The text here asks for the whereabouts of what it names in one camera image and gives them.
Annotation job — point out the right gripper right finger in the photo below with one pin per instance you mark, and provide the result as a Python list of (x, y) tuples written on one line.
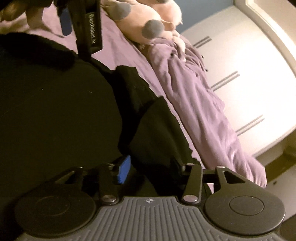
[(193, 188)]

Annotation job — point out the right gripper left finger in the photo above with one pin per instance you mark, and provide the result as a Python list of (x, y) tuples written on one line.
[(115, 178)]

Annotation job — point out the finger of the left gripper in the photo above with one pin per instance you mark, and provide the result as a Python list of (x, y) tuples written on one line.
[(65, 21)]

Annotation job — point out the black garment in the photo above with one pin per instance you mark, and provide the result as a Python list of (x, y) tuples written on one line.
[(63, 121)]

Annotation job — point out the purple bed sheet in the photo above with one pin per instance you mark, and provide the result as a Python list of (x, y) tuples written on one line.
[(120, 46)]

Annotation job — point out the pink plush toy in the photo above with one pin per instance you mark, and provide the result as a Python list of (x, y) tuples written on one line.
[(145, 21)]

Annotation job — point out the purple rumpled duvet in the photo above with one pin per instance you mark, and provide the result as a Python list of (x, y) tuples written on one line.
[(222, 146)]

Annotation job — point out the white wardrobe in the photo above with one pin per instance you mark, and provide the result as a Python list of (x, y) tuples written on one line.
[(248, 73)]

